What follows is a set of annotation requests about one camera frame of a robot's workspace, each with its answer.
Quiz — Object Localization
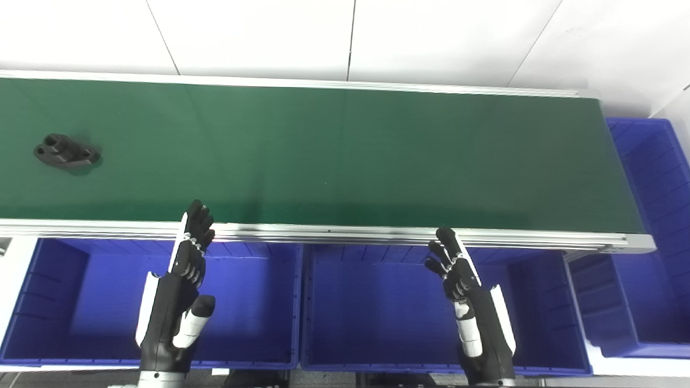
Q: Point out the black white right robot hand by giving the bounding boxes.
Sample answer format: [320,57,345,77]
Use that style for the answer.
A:
[424,226,517,384]

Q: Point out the blue plastic bin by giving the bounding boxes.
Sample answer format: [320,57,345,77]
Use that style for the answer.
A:
[566,117,690,359]
[0,237,302,371]
[300,244,594,377]

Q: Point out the green conveyor belt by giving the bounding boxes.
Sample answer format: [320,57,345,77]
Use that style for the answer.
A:
[0,69,657,255]
[0,77,646,234]

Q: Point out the black metal bracket part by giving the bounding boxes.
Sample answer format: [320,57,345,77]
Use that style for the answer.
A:
[33,134,102,170]

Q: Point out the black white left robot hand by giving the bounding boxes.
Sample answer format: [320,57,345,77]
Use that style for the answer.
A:
[135,199,217,373]

